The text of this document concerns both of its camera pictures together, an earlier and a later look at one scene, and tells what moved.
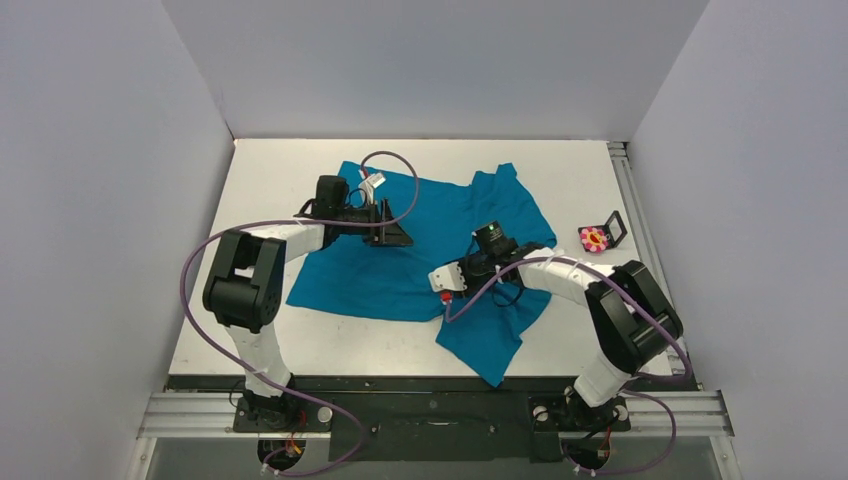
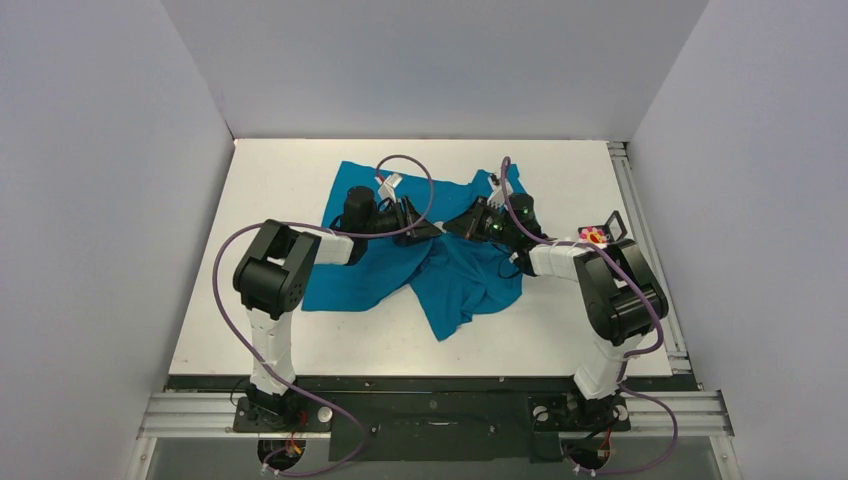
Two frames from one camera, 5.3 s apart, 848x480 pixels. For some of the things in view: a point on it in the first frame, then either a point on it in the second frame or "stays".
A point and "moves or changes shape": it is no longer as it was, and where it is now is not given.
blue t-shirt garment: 393,282 moves or changes shape
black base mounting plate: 439,420 stays
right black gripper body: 468,270 to 480,216
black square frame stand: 622,227 stays
